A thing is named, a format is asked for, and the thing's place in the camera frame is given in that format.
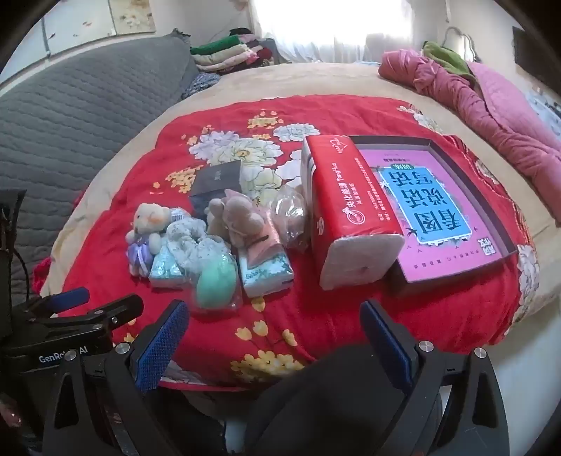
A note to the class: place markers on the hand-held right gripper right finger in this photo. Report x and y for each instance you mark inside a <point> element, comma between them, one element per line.
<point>385,346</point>

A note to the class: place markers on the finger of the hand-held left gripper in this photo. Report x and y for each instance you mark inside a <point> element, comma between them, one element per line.
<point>118,309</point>
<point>72,297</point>

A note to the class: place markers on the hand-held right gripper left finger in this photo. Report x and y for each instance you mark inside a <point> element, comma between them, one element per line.
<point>160,346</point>

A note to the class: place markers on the small teal tissue pack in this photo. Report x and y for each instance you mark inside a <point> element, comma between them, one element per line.
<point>164,272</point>

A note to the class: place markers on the bagged green egg sponge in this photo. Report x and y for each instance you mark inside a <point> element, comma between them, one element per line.
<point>214,280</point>

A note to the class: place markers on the cream teddy bear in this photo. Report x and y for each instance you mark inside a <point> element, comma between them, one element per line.
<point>149,217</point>

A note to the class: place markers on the yellow white snack packet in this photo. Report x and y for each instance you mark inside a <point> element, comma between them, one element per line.
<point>188,236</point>

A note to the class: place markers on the white bear plush with crown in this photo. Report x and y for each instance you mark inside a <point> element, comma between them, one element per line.
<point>239,215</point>

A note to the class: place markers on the clear bag with pink puff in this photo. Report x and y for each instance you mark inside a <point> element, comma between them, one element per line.
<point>289,215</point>

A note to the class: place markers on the shallow grey cardboard box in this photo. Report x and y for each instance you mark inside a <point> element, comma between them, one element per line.
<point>473,184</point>

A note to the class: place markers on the red floral blanket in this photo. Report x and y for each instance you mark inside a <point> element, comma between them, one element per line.
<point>307,307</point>

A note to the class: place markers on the pink book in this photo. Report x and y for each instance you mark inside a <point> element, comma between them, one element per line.
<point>438,258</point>

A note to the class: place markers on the white teal-print tissue pack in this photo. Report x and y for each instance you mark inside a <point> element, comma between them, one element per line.
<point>267,276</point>

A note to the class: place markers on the red tissue pack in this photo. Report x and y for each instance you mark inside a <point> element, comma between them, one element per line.
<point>346,193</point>

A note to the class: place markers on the dark blue box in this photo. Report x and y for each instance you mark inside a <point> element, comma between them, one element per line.
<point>214,182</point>

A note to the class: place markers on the grey quilted sofa cover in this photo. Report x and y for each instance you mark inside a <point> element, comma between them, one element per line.
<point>65,131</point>

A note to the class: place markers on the blue patterned cloth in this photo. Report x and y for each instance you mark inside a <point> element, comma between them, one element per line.
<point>199,85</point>

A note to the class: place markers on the pink quilt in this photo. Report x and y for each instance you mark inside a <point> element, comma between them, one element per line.
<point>482,109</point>

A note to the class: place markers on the beige bed sheet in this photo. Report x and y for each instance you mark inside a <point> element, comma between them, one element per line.
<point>315,83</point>

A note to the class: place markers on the stack of folded clothes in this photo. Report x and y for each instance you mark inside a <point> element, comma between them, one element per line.
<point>228,50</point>

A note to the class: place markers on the green cloth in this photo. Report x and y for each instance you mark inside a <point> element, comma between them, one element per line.
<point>447,61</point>

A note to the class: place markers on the white clothes hanger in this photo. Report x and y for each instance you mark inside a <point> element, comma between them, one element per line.
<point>460,37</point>

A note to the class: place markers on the white curtain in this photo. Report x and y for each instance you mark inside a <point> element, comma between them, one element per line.
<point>328,26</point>

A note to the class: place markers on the black flat panel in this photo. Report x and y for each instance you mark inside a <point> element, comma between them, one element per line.
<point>532,52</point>

